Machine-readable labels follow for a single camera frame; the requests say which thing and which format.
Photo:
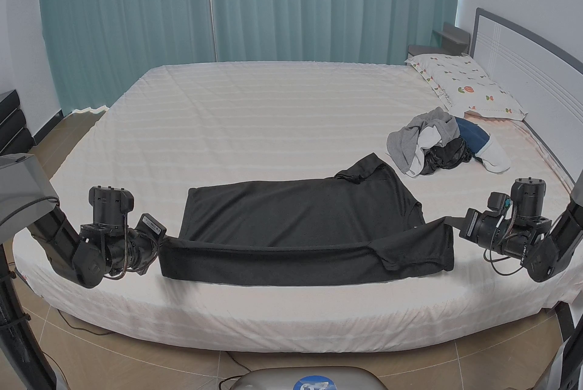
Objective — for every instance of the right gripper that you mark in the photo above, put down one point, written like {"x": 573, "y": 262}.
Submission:
{"x": 483, "y": 231}

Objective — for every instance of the bed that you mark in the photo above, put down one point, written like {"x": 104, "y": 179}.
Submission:
{"x": 273, "y": 128}

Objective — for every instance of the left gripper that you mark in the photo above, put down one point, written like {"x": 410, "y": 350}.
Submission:
{"x": 141, "y": 251}

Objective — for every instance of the black T-shirt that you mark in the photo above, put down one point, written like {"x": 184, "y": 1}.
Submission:
{"x": 296, "y": 224}

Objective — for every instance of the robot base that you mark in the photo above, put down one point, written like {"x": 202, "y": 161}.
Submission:
{"x": 273, "y": 381}

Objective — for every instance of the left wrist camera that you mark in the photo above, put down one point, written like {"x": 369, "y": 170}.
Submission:
{"x": 152, "y": 225}

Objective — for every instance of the grey bedside table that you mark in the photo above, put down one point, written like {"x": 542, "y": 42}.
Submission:
{"x": 451, "y": 35}

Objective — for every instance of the black chest of drawers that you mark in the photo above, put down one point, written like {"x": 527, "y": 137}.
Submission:
{"x": 13, "y": 124}

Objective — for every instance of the white printed pillow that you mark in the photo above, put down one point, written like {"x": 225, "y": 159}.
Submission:
{"x": 469, "y": 83}

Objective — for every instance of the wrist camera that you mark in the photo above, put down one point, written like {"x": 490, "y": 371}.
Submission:
{"x": 152, "y": 225}
{"x": 497, "y": 201}

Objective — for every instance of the pile of clothes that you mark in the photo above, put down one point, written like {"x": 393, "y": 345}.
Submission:
{"x": 414, "y": 142}

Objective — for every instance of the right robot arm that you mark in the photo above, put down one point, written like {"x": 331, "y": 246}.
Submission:
{"x": 560, "y": 233}

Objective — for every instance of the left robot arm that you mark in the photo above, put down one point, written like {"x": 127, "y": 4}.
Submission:
{"x": 63, "y": 238}

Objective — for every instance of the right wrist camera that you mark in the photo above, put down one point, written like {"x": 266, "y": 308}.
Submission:
{"x": 497, "y": 201}

